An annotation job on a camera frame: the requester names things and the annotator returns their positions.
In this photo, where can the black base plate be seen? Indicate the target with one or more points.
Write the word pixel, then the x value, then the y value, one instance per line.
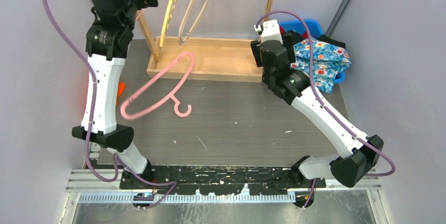
pixel 220 180

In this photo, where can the beige wooden hanger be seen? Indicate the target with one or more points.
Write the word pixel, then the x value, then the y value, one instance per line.
pixel 190 20

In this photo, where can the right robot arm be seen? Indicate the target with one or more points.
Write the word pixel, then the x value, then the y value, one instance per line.
pixel 356 151

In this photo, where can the aluminium rail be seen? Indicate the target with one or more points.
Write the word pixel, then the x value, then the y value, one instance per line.
pixel 92 190

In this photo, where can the blue plastic bin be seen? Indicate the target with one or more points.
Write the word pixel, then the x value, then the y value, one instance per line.
pixel 316 30

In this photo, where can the blue floral skirt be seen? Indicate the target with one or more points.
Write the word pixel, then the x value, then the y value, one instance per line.
pixel 328 61

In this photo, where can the wooden clothes rack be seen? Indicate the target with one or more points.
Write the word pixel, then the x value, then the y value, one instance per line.
pixel 220 43

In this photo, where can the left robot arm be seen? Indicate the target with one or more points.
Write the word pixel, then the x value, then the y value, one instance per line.
pixel 107 43

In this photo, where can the red pleated skirt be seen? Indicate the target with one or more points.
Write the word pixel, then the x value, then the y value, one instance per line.
pixel 305 35

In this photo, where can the cream plastic hanger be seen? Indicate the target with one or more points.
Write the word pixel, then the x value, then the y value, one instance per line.
pixel 168 15

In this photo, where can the orange cloth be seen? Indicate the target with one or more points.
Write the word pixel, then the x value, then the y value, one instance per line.
pixel 120 89

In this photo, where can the black skirt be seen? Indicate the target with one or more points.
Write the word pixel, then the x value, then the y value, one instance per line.
pixel 296 38

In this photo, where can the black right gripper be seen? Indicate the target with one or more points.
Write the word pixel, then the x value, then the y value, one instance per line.
pixel 288 43

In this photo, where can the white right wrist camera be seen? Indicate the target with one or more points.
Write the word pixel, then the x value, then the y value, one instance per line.
pixel 269 30

